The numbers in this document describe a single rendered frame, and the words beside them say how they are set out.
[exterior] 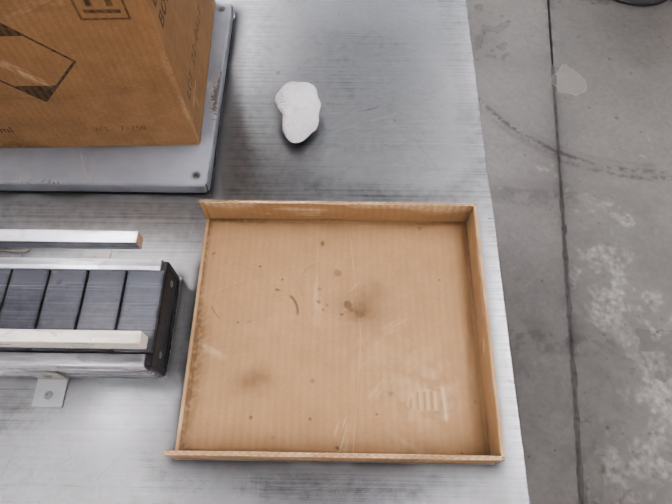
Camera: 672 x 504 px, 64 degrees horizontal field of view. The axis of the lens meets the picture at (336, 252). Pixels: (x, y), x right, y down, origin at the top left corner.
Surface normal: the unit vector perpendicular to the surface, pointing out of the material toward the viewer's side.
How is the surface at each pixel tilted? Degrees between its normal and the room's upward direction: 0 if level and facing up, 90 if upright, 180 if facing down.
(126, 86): 90
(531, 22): 0
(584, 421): 0
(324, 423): 0
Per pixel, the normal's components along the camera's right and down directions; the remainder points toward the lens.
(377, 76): 0.00, -0.43
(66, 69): 0.02, 0.90
